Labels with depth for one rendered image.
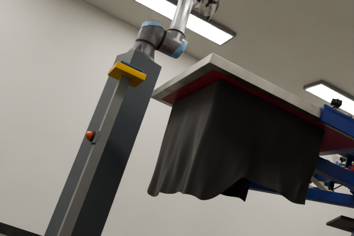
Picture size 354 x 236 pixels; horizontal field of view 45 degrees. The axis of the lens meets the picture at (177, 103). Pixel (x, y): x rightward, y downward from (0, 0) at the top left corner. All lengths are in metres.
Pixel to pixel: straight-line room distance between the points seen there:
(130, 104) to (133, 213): 3.58
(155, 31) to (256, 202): 4.42
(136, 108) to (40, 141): 3.34
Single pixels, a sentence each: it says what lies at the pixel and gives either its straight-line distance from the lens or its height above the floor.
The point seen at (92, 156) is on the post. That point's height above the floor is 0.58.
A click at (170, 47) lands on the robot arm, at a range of 2.32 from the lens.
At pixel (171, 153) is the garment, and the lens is 1.72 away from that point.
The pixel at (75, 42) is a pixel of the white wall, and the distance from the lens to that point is 5.73.
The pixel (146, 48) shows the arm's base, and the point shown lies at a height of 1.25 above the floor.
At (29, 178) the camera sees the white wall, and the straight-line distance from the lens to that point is 5.35.
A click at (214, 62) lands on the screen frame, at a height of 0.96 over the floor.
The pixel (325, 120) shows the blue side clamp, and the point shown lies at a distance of 1.68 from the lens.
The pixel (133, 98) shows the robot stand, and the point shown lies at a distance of 2.13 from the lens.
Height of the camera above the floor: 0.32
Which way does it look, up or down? 19 degrees up
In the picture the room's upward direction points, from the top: 19 degrees clockwise
